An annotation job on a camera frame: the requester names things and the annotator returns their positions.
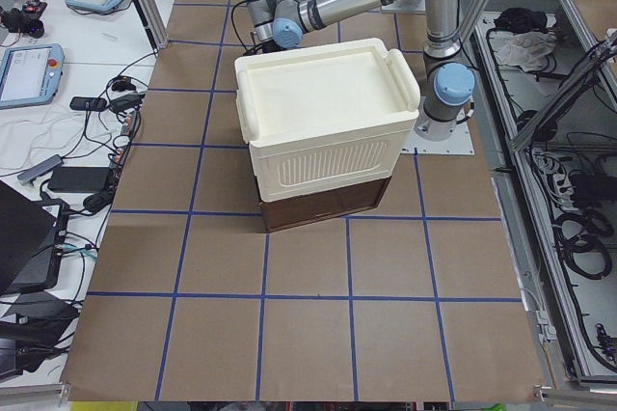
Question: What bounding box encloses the black power adapter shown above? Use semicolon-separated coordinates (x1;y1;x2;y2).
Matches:
47;166;110;193

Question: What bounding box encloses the dark wooden cabinet base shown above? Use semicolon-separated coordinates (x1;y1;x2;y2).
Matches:
259;177;391;233

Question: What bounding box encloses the black laptop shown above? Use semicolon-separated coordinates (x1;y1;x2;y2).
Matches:
1;183;68;295

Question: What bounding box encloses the white cloth rag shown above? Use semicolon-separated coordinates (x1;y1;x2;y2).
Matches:
496;32;557;72

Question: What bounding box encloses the cream plastic storage box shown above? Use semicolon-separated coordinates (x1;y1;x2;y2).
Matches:
234;39;420;202

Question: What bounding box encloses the teach pendant near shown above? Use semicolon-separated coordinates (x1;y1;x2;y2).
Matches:
1;43;65;110

